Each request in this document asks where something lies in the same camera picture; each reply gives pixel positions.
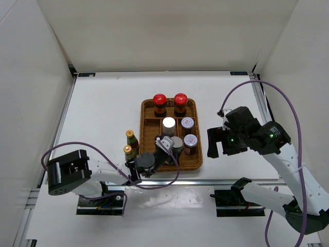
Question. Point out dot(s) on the green-label sauce bottle near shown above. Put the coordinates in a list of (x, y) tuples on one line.
[(129, 153)]

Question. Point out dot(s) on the blue label sticker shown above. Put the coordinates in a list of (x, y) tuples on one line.
[(238, 73), (86, 74)]

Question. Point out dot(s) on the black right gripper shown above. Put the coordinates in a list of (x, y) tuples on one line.
[(218, 135)]

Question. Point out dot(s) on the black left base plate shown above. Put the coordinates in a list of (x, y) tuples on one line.
[(113, 205)]

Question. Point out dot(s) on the wicker divided basket tray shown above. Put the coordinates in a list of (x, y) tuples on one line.
[(151, 127)]

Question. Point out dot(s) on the white-lid dark jar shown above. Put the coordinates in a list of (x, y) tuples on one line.
[(190, 144), (187, 125)]

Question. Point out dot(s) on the silver-lid bead jar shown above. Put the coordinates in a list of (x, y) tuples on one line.
[(178, 147), (168, 126)]

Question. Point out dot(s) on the blue label sticker right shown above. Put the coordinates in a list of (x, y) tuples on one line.
[(238, 73)]

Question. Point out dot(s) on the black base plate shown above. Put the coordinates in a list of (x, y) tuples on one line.
[(230, 205), (113, 205)]

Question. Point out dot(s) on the green-label sauce bottle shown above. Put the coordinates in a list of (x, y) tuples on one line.
[(129, 153), (132, 141)]

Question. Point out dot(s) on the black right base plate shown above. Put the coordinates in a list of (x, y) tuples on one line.
[(230, 205)]

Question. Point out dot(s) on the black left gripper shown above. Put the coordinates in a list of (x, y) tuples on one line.
[(169, 159)]

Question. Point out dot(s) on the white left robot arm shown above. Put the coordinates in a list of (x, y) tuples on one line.
[(76, 172)]

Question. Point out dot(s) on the green-label sauce bottle far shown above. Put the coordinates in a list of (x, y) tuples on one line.
[(132, 141)]

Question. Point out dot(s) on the red-lid sauce jar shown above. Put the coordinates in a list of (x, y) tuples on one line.
[(160, 102), (180, 102)]

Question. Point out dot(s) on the blue label sticker left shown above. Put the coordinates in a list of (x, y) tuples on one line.
[(86, 74)]

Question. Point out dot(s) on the aluminium front frame rail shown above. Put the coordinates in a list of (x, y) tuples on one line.
[(194, 182)]

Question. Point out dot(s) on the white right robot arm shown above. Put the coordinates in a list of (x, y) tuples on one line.
[(241, 132)]

